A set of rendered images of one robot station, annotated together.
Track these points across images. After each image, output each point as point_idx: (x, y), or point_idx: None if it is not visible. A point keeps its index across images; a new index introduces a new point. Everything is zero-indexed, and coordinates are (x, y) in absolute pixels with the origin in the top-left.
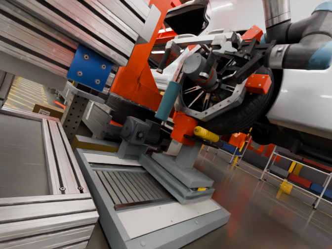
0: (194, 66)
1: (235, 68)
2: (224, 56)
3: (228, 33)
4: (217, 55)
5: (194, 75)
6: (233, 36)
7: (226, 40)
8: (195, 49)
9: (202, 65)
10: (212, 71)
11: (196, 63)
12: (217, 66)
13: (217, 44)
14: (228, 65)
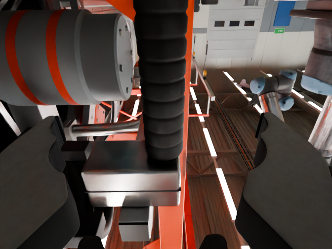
0: (120, 49)
1: (5, 188)
2: (292, 160)
3: (151, 218)
4: (268, 120)
5: (92, 22)
6: (134, 235)
7: (151, 199)
8: (91, 113)
9: (98, 71)
10: (29, 84)
11: (122, 64)
12: (3, 123)
13: (179, 161)
14: (63, 141)
